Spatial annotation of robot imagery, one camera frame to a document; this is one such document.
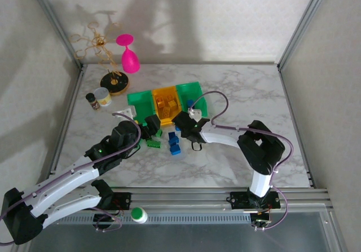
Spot dark spice bottle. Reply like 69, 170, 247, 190
85, 92, 100, 111

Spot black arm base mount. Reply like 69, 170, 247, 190
93, 191, 133, 211
230, 191, 281, 210

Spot thin black wire loop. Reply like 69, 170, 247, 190
190, 139, 205, 152

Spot wide aluminium mounting rail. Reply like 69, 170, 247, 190
49, 187, 331, 216

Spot gold wire glass rack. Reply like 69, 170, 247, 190
69, 20, 131, 96

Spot small circuit board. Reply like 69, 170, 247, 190
250, 211, 272, 228
93, 213, 125, 223

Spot aluminium frame post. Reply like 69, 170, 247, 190
276, 0, 336, 72
27, 0, 88, 72

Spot green plastic bin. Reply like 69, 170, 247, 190
175, 81, 210, 118
126, 90, 159, 127

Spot white bottle green cap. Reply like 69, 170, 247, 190
130, 206, 148, 224

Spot small white-lidded jar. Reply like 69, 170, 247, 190
93, 87, 113, 107

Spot aluminium side rail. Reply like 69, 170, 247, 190
278, 65, 316, 189
50, 65, 87, 176

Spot yellow plastic bin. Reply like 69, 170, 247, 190
151, 86, 184, 126

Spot aluminium frame bar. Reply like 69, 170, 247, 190
321, 205, 348, 252

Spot pink plastic wine glass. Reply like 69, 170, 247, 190
115, 33, 141, 74

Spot grey slotted cable duct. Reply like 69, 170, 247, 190
56, 214, 254, 224

